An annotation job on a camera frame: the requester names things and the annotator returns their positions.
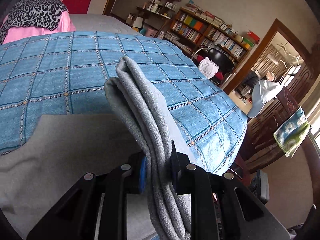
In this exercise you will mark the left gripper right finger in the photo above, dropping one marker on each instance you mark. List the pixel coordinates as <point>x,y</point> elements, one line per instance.
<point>222,207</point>

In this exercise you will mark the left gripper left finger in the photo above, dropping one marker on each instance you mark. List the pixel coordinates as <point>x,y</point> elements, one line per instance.
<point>95,207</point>

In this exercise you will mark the grey sweat pants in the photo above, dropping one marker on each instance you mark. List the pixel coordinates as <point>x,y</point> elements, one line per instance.
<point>65,147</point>

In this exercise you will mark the dark wooden footboard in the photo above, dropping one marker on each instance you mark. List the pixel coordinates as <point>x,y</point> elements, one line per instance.
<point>260,149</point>

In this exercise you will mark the green blue patterned towel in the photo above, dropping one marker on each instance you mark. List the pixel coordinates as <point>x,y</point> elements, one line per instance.
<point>292,132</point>

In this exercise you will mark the light blue cap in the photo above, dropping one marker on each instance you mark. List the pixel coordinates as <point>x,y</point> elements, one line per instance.
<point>263,92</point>

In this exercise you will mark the white bag on chair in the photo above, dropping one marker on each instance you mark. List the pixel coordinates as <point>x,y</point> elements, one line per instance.
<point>208,68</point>

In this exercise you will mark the blue checked bedspread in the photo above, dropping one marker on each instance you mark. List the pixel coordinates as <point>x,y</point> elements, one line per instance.
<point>65,73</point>

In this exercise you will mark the black office chair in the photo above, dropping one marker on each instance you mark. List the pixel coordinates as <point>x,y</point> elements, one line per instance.
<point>226,66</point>

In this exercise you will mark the wooden bookshelf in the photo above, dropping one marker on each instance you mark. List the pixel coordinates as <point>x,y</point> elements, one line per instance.
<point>191,31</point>

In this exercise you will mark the pink blanket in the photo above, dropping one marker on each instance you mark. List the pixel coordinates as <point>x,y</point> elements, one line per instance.
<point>15,34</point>

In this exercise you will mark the leopard print cloth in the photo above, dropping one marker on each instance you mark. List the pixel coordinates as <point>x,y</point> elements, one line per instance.
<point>44,14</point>

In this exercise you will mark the wooden door frame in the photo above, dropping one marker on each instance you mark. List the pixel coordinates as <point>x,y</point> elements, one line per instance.
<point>251,59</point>

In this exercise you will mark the dark wooden wall shelf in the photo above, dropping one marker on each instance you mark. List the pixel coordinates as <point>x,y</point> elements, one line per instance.
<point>153,14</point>

